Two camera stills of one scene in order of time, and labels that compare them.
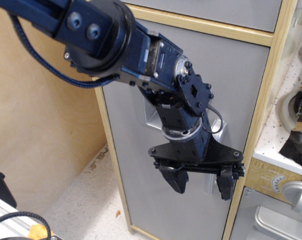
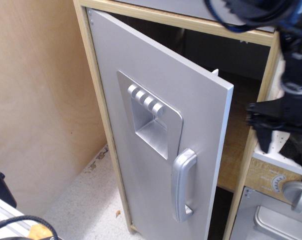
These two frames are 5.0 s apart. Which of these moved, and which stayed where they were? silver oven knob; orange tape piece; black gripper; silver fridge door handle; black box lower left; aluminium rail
Moved: black gripper; silver fridge door handle
Stayed: black box lower left; silver oven knob; orange tape piece; aluminium rail
